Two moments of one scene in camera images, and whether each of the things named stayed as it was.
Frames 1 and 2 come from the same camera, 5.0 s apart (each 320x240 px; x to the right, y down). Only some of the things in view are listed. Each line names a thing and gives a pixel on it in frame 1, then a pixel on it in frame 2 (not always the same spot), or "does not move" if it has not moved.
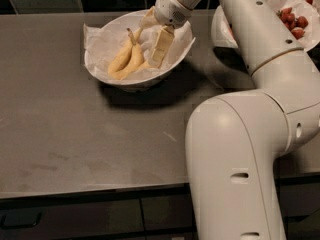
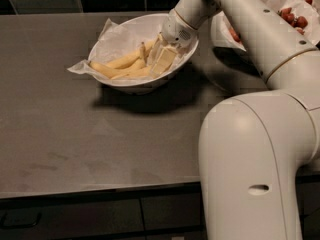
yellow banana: [136, 60] → [111, 72]
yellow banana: [122, 57] → [129, 60]
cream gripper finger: [149, 20] → [157, 47]
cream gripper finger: [162, 45] → [164, 61]
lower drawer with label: [171, 236] does not move
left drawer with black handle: [123, 215] does not move
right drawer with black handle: [167, 212] does not move
